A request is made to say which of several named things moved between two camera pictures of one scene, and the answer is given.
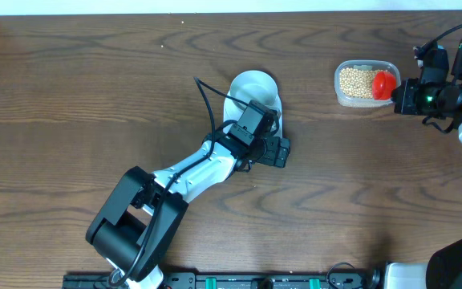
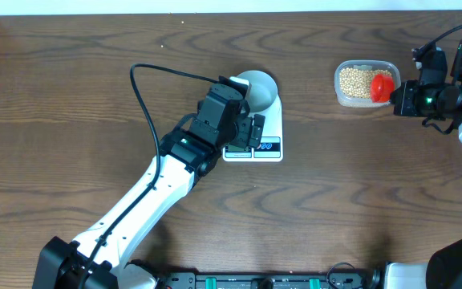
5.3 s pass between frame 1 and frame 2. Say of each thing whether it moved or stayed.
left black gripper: moved
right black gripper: stayed
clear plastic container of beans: stayed
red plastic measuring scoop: stayed
